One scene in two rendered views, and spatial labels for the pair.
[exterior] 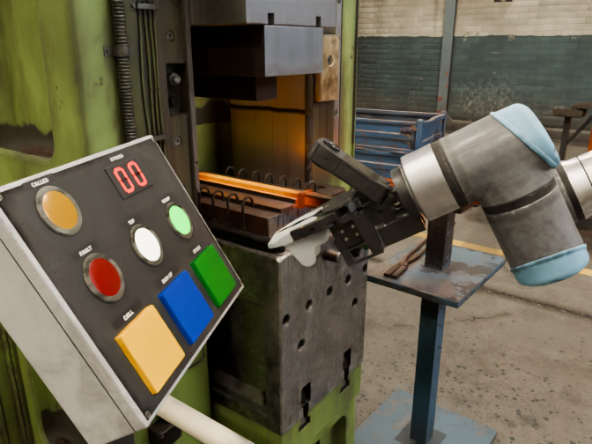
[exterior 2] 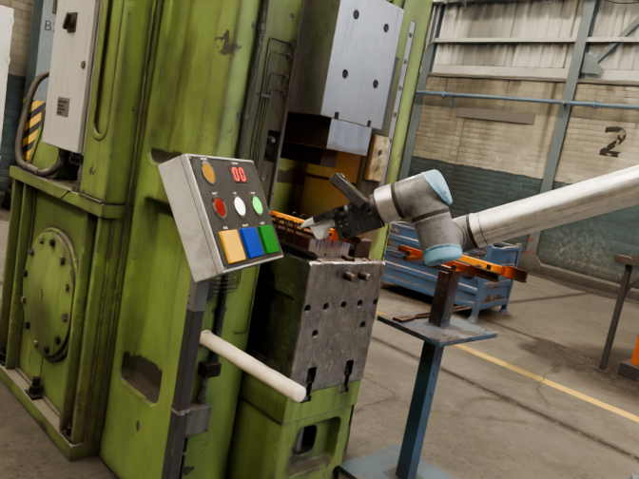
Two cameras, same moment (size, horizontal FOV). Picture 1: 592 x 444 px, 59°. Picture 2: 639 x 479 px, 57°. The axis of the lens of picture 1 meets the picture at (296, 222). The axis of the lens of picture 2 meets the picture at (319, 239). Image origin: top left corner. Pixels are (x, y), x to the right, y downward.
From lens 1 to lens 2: 0.82 m
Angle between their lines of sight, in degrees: 12
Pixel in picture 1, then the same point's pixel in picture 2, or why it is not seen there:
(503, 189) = (418, 208)
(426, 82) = not seen: hidden behind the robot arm
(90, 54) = (229, 114)
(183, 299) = (250, 238)
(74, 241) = (211, 187)
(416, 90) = not seen: hidden behind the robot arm
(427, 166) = (385, 191)
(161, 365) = (235, 254)
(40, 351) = (185, 228)
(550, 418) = not seen: outside the picture
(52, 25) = (212, 96)
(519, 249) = (423, 241)
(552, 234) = (439, 235)
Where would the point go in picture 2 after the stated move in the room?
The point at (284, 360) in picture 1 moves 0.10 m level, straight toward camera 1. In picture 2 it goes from (300, 337) to (296, 348)
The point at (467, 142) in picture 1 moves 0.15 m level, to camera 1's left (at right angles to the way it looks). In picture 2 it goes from (405, 182) to (343, 171)
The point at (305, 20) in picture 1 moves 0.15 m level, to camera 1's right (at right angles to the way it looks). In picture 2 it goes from (359, 121) to (405, 128)
